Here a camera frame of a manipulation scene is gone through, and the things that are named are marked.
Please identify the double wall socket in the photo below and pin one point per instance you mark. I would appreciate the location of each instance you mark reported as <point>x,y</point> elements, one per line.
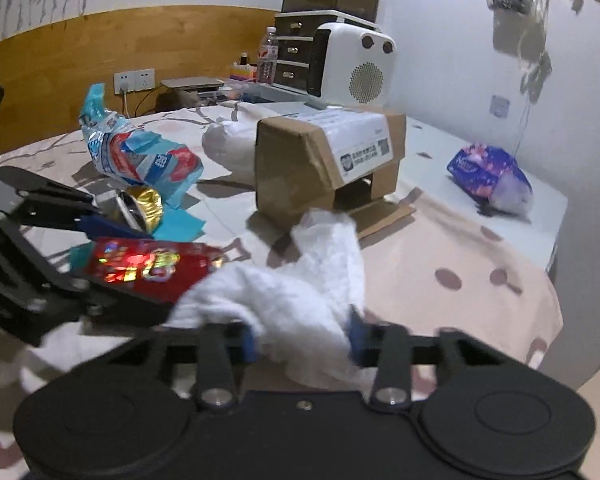
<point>135,81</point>

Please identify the red holographic packet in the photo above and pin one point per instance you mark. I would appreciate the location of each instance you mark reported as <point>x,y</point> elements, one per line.
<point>140,265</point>

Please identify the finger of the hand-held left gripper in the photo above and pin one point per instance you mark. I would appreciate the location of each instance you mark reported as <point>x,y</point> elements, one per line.
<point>80,260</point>
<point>110,225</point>

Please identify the single wall socket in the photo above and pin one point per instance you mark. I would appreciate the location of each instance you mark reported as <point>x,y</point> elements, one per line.
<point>500,106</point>

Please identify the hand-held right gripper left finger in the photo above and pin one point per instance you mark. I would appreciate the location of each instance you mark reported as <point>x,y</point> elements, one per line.
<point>249,345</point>

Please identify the grey laptop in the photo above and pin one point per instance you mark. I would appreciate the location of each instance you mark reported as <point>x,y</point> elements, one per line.
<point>192,83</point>

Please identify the teal packet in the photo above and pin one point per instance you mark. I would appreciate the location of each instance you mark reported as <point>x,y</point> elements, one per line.
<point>96,102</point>

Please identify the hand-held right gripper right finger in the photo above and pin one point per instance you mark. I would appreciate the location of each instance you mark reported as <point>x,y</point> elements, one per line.
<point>357,345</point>

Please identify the dark drawer cabinet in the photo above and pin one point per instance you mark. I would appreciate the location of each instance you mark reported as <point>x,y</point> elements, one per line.
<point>295,55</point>

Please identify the purple tissue pack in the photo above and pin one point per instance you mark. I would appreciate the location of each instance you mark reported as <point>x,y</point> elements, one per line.
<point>490,180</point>

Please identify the white tissue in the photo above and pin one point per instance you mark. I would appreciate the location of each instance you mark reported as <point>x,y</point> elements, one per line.
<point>300,290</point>

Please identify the upright water bottle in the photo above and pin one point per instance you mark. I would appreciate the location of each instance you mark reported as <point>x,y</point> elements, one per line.
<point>267,57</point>

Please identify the teal paper sheet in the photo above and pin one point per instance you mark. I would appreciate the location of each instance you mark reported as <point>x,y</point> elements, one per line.
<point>180,225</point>

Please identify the gold foil wrapper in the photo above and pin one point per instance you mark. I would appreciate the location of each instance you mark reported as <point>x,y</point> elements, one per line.
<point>142,205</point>

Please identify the crushed blue label bottle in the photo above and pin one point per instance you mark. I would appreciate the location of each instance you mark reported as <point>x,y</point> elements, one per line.
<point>140,157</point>

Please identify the cardboard box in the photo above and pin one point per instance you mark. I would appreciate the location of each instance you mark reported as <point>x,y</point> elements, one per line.
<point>325,155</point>

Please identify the colourful small box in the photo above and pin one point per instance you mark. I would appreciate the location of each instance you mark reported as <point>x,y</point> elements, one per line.
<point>243,71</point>

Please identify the white fan heater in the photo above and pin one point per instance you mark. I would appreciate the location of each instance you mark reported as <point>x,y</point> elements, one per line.
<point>350,65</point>

